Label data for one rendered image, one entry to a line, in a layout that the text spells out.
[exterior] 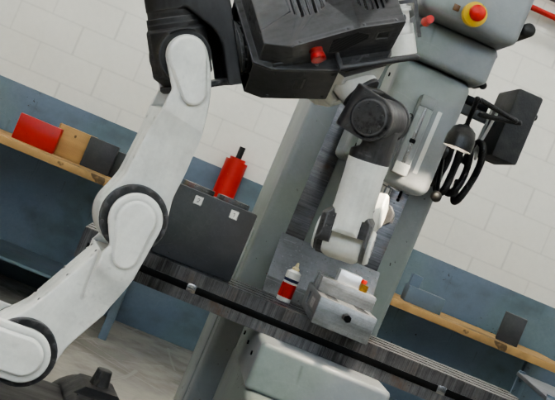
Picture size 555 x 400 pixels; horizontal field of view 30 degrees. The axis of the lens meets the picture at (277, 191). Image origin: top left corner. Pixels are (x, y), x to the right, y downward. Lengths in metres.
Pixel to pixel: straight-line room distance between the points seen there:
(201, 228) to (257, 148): 4.29
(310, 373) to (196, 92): 0.78
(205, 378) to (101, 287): 1.04
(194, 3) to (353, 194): 0.51
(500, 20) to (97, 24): 4.65
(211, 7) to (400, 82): 0.69
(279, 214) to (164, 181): 0.97
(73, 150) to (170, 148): 4.30
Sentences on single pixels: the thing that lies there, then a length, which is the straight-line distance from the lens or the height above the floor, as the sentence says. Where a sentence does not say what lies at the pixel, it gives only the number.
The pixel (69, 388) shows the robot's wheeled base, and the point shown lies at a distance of 2.43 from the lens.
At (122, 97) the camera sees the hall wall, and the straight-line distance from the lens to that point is 6.92.
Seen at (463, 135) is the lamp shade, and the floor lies 1.48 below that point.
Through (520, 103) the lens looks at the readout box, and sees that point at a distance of 3.05.
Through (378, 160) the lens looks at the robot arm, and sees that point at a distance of 2.18.
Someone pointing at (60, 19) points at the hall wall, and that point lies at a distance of 7.01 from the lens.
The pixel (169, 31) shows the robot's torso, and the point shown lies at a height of 1.39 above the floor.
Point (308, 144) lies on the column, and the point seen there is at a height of 1.35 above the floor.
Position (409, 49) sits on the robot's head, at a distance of 2.35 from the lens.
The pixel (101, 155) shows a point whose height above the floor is 0.98.
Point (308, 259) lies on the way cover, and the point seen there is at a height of 1.03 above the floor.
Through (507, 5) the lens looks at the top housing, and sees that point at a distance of 2.62.
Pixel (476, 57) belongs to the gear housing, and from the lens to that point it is 2.69.
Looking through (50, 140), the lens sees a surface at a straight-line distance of 6.36.
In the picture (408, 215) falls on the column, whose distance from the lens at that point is 3.14.
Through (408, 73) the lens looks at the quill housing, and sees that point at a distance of 2.68.
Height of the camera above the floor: 1.17
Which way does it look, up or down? level
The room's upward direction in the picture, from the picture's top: 23 degrees clockwise
